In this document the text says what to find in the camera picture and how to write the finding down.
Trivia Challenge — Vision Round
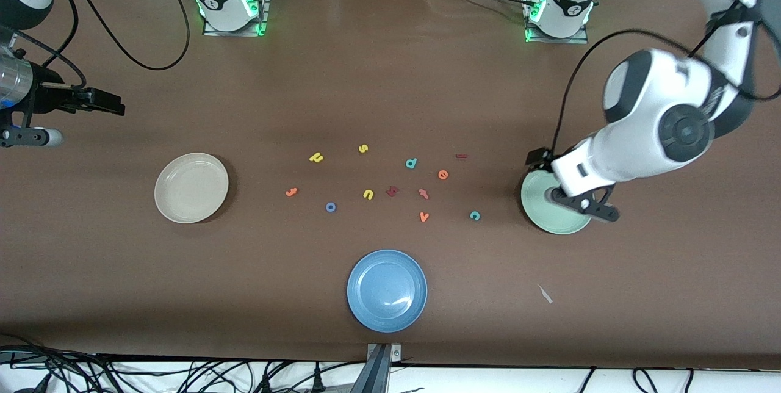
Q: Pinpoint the light green round plate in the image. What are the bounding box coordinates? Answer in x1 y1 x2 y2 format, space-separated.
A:
520 170 596 235

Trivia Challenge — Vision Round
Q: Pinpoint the beige round plate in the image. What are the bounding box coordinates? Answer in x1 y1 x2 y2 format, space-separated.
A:
154 153 229 224

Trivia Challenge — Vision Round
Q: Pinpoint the brown table cover sheet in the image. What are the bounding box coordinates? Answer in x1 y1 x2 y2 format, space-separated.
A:
0 0 781 370

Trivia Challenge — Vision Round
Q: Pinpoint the blue round plate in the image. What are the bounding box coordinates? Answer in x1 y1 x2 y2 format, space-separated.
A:
347 250 428 333

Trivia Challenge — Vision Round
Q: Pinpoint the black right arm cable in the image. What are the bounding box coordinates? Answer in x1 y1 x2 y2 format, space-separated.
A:
46 0 191 71

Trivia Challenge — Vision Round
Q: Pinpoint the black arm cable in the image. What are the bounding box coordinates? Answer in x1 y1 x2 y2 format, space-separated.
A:
549 0 781 153
46 0 191 71

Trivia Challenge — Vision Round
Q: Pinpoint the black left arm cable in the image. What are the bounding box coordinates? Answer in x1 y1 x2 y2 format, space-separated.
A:
549 0 781 153

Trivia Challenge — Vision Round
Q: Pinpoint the silver camera mount bracket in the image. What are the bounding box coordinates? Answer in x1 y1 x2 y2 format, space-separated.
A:
367 343 402 361

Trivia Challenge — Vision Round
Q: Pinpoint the dark metal camera pole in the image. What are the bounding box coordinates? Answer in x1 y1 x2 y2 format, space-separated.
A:
349 344 392 393

